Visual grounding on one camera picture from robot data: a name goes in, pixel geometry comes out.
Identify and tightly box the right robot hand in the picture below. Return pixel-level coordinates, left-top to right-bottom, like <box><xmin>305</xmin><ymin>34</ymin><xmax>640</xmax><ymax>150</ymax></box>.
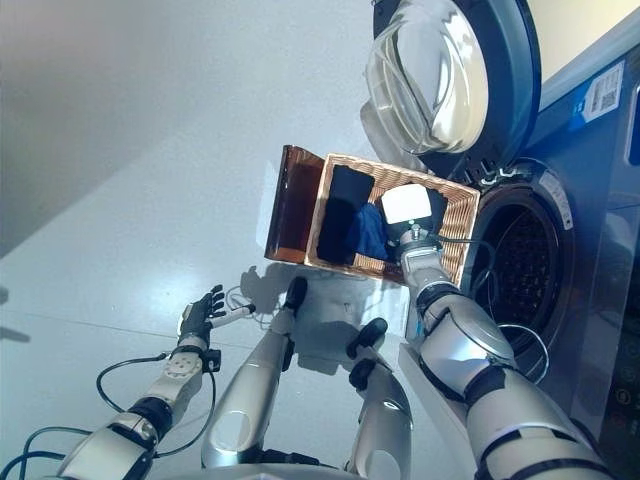
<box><xmin>379</xmin><ymin>183</ymin><xmax>442</xmax><ymax>246</ymax></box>

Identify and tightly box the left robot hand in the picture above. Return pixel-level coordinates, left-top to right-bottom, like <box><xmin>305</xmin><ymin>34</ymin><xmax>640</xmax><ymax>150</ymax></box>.
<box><xmin>178</xmin><ymin>284</ymin><xmax>257</xmax><ymax>349</ymax></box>

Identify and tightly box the black garment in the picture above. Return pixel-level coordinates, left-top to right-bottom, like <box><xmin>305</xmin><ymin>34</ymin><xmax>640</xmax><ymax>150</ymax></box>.
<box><xmin>317</xmin><ymin>164</ymin><xmax>376</xmax><ymax>265</ymax></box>
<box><xmin>427</xmin><ymin>189</ymin><xmax>450</xmax><ymax>236</ymax></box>

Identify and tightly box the blue garment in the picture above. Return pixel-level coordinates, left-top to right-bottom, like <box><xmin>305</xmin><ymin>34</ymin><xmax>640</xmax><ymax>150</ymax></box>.
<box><xmin>344</xmin><ymin>202</ymin><xmax>396</xmax><ymax>262</ymax></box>

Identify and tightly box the round glass washing machine door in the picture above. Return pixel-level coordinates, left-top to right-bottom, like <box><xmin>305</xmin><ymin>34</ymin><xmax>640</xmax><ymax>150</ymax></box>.
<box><xmin>359</xmin><ymin>0</ymin><xmax>544</xmax><ymax>169</ymax></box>

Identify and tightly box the dark grey washing machine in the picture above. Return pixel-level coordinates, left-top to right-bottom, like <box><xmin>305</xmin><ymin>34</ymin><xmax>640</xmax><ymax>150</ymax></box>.
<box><xmin>414</xmin><ymin>19</ymin><xmax>640</xmax><ymax>451</ymax></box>

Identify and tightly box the rectangular wicker laundry basket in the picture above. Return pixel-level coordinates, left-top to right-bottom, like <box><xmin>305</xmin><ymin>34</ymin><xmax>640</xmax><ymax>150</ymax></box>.
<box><xmin>303</xmin><ymin>153</ymin><xmax>481</xmax><ymax>289</ymax></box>

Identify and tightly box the rolled black garment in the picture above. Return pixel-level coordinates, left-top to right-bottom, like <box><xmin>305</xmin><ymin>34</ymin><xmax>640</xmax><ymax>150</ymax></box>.
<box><xmin>317</xmin><ymin>164</ymin><xmax>376</xmax><ymax>265</ymax></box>

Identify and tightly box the glossy brown curved stool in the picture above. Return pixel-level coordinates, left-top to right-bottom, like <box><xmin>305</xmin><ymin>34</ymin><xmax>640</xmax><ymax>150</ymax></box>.
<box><xmin>263</xmin><ymin>144</ymin><xmax>326</xmax><ymax>265</ymax></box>

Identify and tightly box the silver robot torso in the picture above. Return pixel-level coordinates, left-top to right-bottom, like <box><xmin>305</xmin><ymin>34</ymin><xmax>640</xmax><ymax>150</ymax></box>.
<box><xmin>164</xmin><ymin>462</ymin><xmax>351</xmax><ymax>480</ymax></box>

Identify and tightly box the blue white energy label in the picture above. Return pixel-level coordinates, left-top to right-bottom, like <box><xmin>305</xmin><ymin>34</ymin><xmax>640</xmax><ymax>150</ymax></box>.
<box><xmin>569</xmin><ymin>62</ymin><xmax>626</xmax><ymax>124</ymax></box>

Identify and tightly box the white floor cable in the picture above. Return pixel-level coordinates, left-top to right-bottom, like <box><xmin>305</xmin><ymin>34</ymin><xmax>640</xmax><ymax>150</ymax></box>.
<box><xmin>224</xmin><ymin>284</ymin><xmax>271</xmax><ymax>329</ymax></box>

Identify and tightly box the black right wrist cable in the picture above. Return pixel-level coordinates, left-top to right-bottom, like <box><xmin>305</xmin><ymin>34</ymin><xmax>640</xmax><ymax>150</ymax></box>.
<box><xmin>432</xmin><ymin>235</ymin><xmax>501</xmax><ymax>301</ymax></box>

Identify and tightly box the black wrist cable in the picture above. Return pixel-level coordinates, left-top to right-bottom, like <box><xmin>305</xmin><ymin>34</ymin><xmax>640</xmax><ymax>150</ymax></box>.
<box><xmin>0</xmin><ymin>352</ymin><xmax>217</xmax><ymax>480</ymax></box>
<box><xmin>432</xmin><ymin>235</ymin><xmax>501</xmax><ymax>301</ymax></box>

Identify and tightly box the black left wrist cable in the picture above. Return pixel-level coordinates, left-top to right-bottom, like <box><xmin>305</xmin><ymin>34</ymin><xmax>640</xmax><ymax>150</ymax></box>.
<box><xmin>0</xmin><ymin>352</ymin><xmax>217</xmax><ymax>480</ymax></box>

